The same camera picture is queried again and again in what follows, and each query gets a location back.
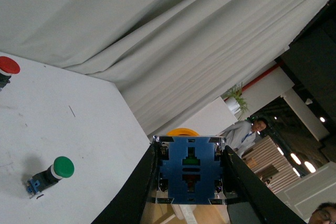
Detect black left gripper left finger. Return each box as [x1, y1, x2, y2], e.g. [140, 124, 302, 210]
[93, 144, 158, 224]

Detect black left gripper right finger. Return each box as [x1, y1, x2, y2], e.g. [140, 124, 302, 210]
[222, 146, 305, 224]

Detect yellow mushroom push button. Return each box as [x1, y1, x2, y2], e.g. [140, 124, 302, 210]
[152, 133, 239, 205]

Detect green mushroom push button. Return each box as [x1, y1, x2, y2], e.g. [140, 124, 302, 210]
[26, 156, 75, 198]

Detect red mushroom push button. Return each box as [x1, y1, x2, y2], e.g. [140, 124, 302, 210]
[0, 56, 20, 90]

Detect man in light shirt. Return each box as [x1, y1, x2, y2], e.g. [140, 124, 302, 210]
[219, 118, 268, 157]

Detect person head with glasses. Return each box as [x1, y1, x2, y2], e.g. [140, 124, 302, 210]
[308, 202, 336, 224]

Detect green potted plant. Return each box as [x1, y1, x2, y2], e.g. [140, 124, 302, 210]
[220, 82, 248, 120]

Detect red ceiling pipe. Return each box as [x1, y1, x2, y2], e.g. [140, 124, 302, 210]
[224, 60, 285, 101]

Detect white curtain backdrop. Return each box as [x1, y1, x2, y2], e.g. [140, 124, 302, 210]
[1, 0, 329, 134]

